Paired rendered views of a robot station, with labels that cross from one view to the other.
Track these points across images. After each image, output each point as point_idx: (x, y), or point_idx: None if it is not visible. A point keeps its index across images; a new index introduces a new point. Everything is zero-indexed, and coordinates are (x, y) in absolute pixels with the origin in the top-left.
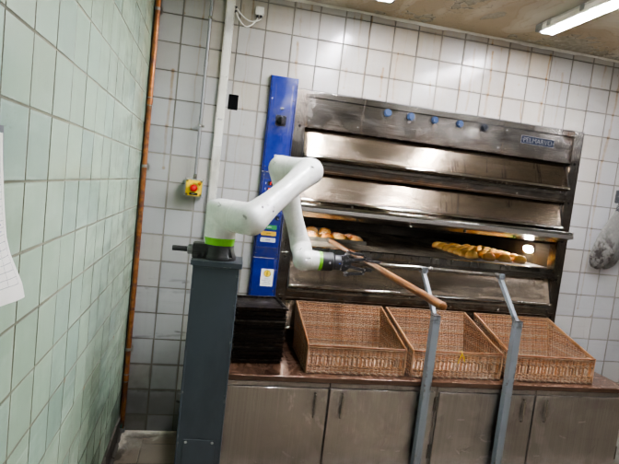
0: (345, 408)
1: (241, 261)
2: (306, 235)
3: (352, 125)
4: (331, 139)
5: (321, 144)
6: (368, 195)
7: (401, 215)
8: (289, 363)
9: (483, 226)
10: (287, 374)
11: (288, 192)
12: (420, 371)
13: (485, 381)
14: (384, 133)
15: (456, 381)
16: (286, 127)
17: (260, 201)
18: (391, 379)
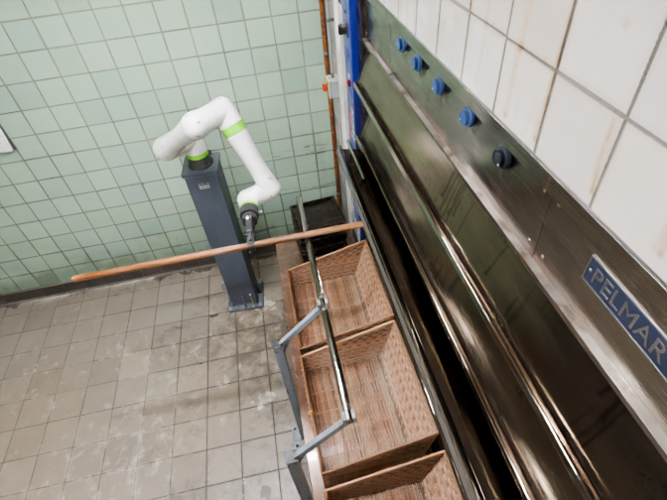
0: None
1: (197, 173)
2: (257, 181)
3: (386, 54)
4: (377, 69)
5: (370, 73)
6: (392, 176)
7: (368, 228)
8: (312, 275)
9: (414, 350)
10: (285, 276)
11: (170, 140)
12: (321, 384)
13: (315, 464)
14: (403, 84)
15: (305, 423)
16: (348, 40)
17: (160, 138)
18: (293, 354)
